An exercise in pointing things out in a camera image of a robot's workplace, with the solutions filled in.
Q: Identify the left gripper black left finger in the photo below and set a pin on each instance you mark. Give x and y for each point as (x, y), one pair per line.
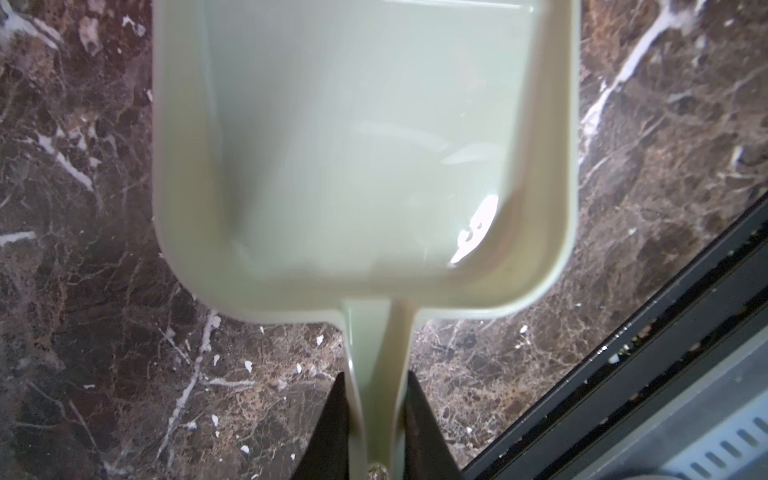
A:
(327, 454)

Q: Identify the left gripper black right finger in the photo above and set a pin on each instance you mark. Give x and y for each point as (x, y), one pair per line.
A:
(427, 456)

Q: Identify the light green dustpan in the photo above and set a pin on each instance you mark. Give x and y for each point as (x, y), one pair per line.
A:
(369, 164)

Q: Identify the white slotted cable duct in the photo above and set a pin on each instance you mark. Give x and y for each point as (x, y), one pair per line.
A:
(703, 442)

